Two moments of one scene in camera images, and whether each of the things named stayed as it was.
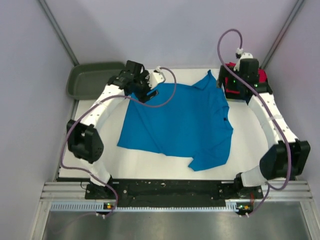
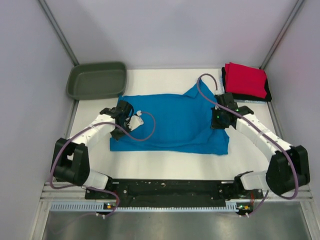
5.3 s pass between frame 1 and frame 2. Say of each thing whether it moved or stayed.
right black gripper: moved
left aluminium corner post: stayed
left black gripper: moved
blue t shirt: moved
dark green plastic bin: stayed
